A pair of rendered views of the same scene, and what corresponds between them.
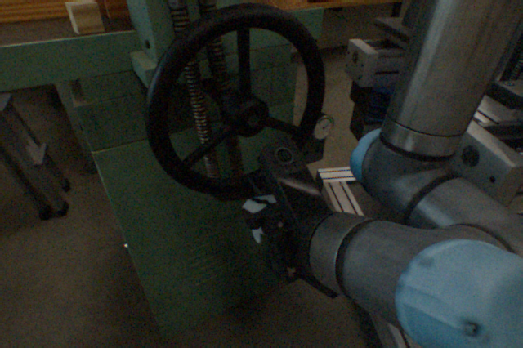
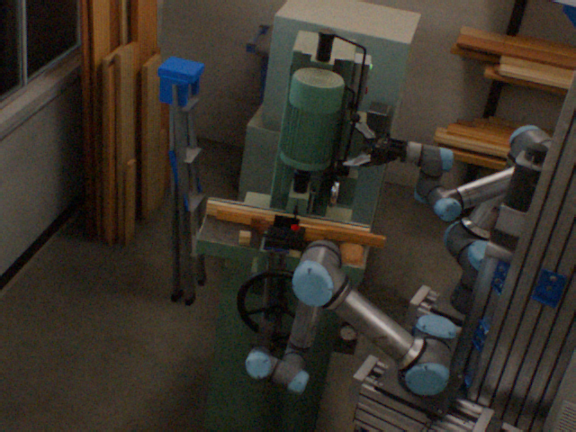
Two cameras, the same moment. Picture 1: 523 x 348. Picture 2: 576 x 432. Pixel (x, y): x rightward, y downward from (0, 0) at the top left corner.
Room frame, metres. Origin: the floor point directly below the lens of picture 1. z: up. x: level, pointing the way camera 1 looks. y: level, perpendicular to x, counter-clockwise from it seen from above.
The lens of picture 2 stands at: (-1.58, -1.16, 2.55)
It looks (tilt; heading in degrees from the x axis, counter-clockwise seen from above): 31 degrees down; 32
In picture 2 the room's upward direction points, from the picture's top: 9 degrees clockwise
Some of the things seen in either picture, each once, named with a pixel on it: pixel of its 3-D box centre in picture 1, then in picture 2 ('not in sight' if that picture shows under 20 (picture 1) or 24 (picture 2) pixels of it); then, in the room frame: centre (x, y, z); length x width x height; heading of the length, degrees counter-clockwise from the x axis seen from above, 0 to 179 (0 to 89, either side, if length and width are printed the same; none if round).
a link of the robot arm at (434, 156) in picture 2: not in sight; (435, 158); (0.85, -0.23, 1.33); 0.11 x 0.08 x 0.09; 119
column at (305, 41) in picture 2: not in sight; (310, 133); (0.98, 0.33, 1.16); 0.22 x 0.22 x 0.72; 30
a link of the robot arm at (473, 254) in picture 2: not in sight; (481, 265); (0.94, -0.46, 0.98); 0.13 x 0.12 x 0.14; 52
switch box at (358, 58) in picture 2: not in sight; (358, 78); (1.08, 0.22, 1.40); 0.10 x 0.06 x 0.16; 30
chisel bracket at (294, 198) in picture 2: not in sight; (299, 198); (0.75, 0.20, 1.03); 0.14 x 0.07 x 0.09; 30
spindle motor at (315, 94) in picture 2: not in sight; (311, 120); (0.73, 0.19, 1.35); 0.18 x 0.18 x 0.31
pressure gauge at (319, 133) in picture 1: (318, 128); (348, 331); (0.67, -0.14, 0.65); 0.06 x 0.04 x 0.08; 120
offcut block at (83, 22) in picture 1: (85, 16); (244, 238); (0.53, 0.26, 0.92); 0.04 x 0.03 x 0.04; 127
